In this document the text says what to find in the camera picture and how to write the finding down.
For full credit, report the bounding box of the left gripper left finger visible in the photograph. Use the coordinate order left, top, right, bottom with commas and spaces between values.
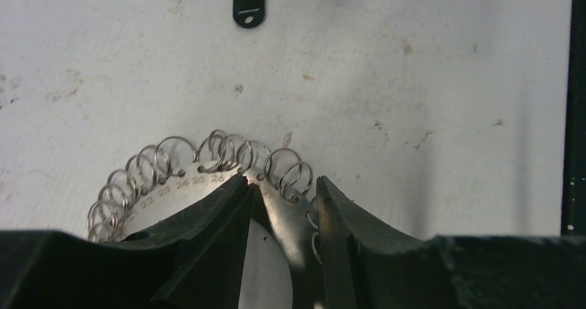
1, 176, 254, 308

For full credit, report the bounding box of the black tagged key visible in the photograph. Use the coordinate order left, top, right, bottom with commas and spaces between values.
232, 0, 266, 29

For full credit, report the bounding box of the metal key organizer disc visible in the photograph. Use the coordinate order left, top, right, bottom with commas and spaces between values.
87, 129, 325, 308

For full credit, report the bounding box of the aluminium frame rail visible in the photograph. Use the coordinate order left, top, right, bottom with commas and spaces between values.
560, 0, 585, 236

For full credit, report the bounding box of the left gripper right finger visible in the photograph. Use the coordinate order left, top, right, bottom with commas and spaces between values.
316, 176, 585, 308

